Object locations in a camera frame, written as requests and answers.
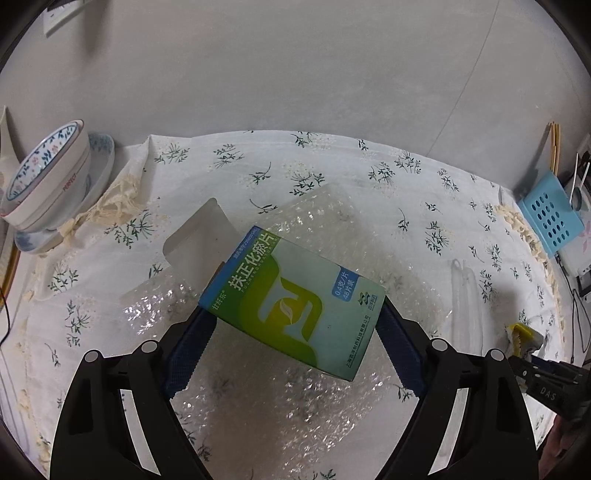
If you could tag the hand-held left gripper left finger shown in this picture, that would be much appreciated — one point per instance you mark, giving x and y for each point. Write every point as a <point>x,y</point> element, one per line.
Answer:
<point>189,355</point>

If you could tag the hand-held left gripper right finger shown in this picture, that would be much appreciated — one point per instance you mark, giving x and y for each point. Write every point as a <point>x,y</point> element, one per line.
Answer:
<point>401,350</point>

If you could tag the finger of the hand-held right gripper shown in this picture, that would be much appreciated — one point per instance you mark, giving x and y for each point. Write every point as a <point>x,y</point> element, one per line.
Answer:
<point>563,369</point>
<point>545,390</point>

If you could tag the yellow wrapper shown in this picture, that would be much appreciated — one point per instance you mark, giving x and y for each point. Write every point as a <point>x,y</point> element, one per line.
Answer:
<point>524,339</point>

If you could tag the green and blue medicine box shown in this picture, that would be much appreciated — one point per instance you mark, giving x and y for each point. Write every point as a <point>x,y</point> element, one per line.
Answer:
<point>286,300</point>

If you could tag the clear plastic packaging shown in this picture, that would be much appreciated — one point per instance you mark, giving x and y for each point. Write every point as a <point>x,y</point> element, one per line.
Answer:
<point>466,304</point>

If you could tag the clear bubble wrap sheet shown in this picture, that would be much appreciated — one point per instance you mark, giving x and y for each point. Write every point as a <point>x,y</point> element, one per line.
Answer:
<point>295,415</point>

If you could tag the white rice cooker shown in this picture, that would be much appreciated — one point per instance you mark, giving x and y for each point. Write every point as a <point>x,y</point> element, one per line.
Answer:
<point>579,244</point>

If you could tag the white floral tasselled tablecloth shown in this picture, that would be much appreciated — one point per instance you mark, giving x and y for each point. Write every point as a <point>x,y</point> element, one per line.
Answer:
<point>392,207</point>

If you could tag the blue perforated utensil basket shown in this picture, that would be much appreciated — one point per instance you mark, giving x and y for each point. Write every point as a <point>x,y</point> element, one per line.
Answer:
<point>551,212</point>

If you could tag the metal spoon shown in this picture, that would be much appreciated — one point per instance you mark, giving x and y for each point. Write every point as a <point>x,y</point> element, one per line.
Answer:
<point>577,194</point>

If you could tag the white bowl with red print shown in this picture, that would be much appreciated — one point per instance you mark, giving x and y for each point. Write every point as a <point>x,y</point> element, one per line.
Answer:
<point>55,194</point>

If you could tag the stacked floral porcelain bowls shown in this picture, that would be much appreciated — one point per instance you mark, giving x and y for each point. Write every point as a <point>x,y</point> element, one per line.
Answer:
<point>99,159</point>

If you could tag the wooden chopsticks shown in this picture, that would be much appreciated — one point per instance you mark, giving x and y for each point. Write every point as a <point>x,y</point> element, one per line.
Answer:
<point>554,147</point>

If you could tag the blue floral porcelain bowl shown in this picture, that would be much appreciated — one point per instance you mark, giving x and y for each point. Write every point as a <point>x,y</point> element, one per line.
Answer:
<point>44,159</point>

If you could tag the white wall socket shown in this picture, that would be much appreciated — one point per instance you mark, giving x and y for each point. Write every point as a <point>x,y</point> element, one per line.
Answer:
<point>64,16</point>

